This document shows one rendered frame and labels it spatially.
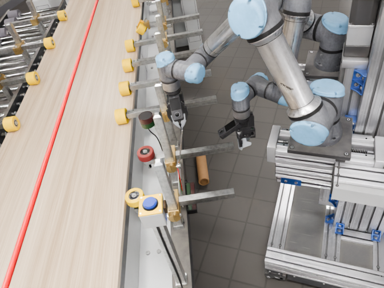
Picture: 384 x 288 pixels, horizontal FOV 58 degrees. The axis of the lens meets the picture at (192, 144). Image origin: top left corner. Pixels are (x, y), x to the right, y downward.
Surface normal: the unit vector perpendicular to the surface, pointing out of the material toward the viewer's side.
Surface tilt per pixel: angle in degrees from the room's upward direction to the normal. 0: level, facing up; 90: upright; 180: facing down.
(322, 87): 7
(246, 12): 83
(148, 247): 0
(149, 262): 0
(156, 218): 90
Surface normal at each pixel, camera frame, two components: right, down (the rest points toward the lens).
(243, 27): -0.58, 0.55
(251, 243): -0.15, -0.70
